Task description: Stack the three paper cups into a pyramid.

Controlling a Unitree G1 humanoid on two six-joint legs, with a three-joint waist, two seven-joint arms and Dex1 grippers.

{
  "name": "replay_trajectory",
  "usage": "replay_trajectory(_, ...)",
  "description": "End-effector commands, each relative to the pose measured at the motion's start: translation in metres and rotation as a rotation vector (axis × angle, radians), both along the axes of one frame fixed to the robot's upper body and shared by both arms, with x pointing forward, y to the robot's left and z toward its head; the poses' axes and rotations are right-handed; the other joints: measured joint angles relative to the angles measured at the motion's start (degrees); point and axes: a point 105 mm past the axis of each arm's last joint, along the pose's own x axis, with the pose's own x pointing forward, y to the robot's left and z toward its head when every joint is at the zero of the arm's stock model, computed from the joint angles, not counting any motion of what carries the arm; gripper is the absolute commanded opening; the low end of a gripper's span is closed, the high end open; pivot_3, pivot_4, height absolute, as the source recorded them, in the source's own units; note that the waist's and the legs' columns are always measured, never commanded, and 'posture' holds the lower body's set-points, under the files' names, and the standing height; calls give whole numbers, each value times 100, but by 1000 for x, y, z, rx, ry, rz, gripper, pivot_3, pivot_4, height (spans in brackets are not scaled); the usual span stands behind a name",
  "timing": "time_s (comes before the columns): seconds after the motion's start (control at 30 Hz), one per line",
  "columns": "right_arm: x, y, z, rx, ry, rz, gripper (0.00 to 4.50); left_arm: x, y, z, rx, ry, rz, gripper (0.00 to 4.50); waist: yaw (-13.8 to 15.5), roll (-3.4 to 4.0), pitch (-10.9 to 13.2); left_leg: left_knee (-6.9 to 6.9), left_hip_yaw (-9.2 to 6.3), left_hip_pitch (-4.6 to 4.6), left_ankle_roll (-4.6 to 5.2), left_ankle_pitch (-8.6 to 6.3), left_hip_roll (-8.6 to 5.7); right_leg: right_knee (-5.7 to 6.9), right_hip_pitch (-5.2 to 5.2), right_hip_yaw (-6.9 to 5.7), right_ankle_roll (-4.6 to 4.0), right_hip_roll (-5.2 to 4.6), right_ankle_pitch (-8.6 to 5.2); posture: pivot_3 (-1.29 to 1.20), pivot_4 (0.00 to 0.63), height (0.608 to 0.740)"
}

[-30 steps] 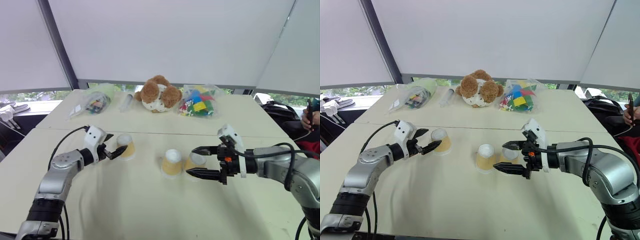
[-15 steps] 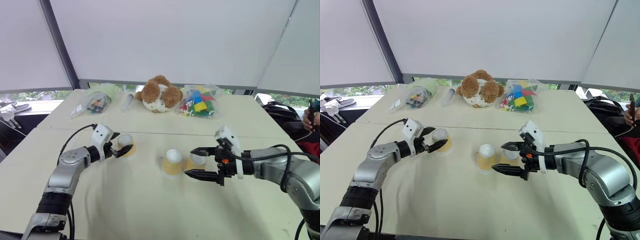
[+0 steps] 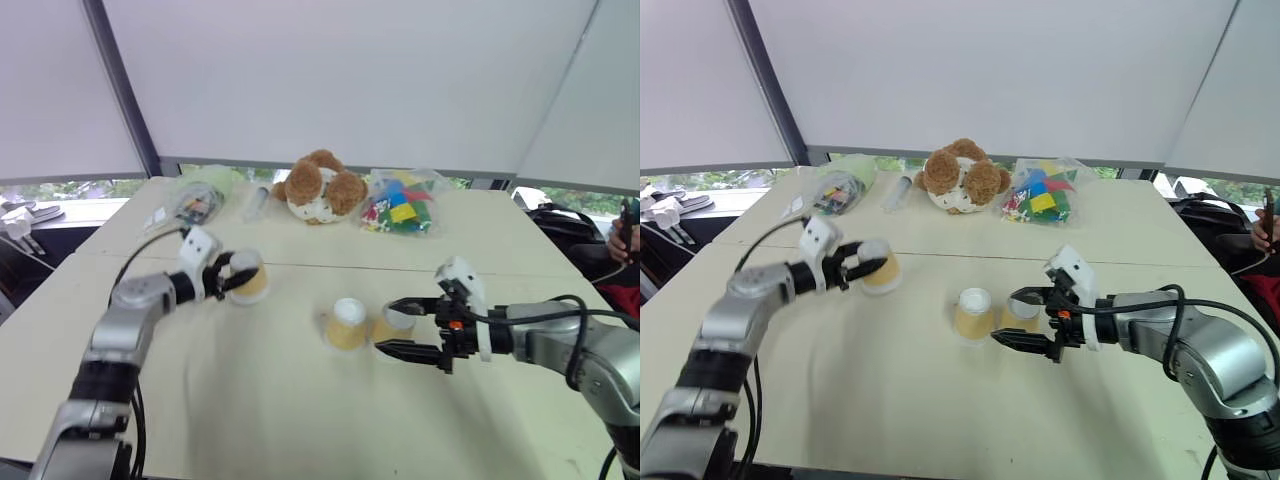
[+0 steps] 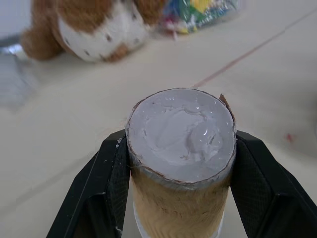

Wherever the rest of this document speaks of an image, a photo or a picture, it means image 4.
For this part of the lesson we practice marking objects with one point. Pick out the brown and white plush toy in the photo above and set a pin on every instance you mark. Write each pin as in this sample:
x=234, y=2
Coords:
x=84, y=27

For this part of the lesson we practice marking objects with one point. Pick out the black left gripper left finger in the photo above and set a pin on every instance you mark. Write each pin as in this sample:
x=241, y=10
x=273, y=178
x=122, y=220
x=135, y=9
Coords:
x=99, y=188

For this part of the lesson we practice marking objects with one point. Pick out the brown paper cup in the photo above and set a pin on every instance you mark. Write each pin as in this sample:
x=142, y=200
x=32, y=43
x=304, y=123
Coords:
x=180, y=153

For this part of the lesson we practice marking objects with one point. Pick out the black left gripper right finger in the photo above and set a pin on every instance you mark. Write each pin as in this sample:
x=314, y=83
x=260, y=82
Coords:
x=267, y=188

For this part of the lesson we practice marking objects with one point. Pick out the clear bag of colourful items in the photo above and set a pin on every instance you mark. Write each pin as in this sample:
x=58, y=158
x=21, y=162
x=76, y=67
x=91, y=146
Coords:
x=198, y=15

